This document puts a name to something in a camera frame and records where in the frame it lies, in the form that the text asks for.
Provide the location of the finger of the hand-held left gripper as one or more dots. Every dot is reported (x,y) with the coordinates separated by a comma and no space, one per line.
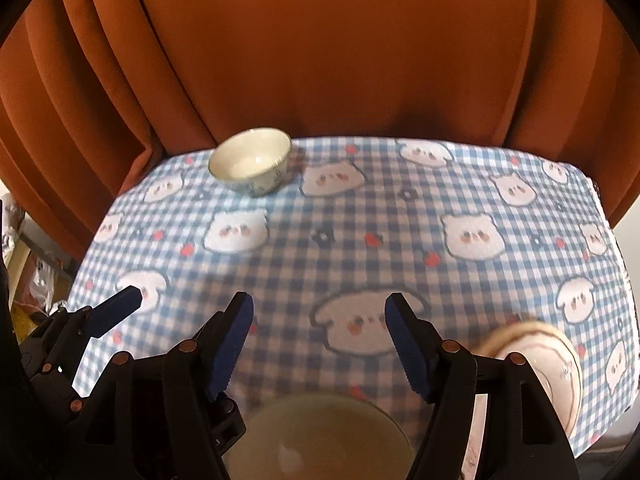
(227,422)
(115,307)

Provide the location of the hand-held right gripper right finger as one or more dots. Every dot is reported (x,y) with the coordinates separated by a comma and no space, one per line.
(407,345)

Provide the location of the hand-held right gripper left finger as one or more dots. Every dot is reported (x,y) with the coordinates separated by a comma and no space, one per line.
(230,345)

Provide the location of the small floral white bowl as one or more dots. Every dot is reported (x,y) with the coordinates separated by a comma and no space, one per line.
(322,435)
(250,162)

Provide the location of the pink-rimmed white plate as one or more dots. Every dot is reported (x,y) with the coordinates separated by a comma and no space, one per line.
(550,370)

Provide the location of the clear plastic bag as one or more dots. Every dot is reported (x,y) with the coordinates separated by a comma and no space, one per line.
(44,282)

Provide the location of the blue checkered cartoon tablecloth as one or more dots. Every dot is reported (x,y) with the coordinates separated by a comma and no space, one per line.
(350,210)

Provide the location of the orange curtain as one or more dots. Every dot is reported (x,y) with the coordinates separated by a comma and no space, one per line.
(320,45)

